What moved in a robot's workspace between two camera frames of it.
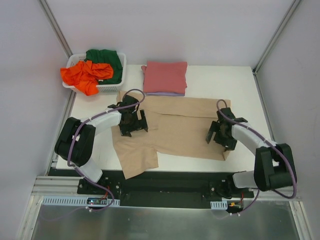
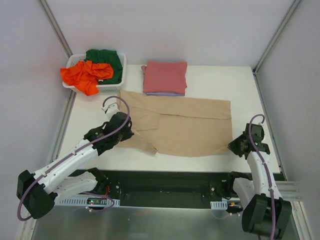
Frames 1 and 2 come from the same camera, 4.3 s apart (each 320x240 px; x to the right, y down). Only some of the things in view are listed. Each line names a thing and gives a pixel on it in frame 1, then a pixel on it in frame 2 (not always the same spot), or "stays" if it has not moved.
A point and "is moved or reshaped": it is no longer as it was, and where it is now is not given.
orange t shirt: (84, 76) stays
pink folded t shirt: (169, 77) stays
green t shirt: (110, 57) stays
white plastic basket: (107, 88) stays
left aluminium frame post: (61, 37) stays
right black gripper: (217, 133) to (236, 145)
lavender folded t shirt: (176, 94) stays
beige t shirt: (177, 125) is moved or reshaped
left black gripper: (136, 124) to (124, 133)
